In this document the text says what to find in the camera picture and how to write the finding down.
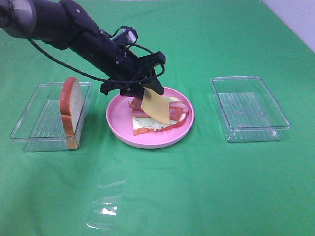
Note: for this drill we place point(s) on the green tablecloth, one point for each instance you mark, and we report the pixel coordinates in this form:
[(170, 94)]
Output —
[(200, 186)]

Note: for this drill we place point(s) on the toast bread slice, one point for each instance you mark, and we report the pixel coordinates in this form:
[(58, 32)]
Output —
[(71, 103), (178, 124)]

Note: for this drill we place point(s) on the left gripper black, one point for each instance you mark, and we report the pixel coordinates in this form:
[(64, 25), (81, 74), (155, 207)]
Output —
[(131, 74)]

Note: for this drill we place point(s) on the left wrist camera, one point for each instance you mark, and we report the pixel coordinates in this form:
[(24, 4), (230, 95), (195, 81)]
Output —
[(125, 35)]

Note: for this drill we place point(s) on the pale green lettuce leaf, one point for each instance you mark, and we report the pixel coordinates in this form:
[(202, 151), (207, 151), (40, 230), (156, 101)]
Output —
[(144, 125)]

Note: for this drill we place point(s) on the pink round plate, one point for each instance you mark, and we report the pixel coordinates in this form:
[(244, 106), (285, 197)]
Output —
[(119, 120)]

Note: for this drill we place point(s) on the bacon strip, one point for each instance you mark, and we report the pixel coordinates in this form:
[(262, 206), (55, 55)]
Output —
[(136, 110), (178, 110)]

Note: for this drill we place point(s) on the clear tape patch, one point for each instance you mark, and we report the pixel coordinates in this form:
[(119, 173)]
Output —
[(105, 203)]

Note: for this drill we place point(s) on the yellow cheese slice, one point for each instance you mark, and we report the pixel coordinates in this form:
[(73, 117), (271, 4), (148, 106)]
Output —
[(155, 106)]

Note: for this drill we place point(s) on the left clear plastic container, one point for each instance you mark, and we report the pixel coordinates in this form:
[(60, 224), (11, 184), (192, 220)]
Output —
[(40, 127)]

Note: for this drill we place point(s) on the clear plastic container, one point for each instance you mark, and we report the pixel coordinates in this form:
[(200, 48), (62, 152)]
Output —
[(40, 127), (247, 110)]

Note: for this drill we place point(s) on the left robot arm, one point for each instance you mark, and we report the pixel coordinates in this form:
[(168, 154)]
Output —
[(66, 25)]

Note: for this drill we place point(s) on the right clear plastic container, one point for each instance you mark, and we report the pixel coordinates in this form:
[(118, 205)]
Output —
[(247, 110)]

